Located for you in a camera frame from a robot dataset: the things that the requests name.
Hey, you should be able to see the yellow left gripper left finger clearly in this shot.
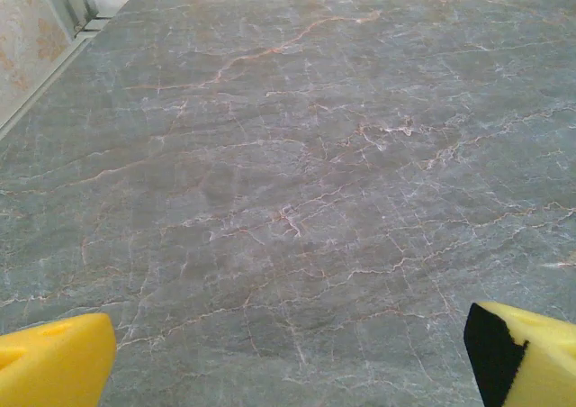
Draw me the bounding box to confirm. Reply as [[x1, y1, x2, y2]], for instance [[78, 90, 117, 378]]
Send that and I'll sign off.
[[0, 312, 117, 407]]

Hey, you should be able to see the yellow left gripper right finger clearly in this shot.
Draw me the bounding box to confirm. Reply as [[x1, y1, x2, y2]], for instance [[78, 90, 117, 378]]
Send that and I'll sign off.
[[463, 302, 576, 407]]

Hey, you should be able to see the aluminium table side rail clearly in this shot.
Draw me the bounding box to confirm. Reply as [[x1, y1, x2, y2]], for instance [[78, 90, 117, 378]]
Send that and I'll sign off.
[[0, 17, 113, 140]]

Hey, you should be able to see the aluminium frame corner post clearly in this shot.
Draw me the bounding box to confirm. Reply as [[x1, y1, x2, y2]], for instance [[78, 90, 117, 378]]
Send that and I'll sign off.
[[34, 0, 109, 39]]

